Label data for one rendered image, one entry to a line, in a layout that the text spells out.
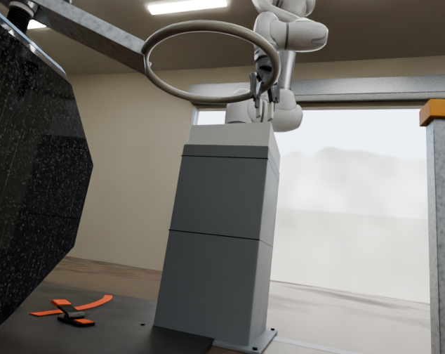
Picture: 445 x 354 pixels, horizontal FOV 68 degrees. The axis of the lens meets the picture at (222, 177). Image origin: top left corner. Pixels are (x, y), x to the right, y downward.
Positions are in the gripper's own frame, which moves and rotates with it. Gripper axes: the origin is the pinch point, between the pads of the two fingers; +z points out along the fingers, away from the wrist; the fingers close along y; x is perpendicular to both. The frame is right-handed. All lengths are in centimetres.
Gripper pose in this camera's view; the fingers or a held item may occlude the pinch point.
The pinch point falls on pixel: (264, 110)
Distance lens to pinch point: 127.1
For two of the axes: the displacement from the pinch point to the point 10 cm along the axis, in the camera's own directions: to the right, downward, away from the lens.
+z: -0.5, 9.7, -2.4
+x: 4.3, -1.9, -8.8
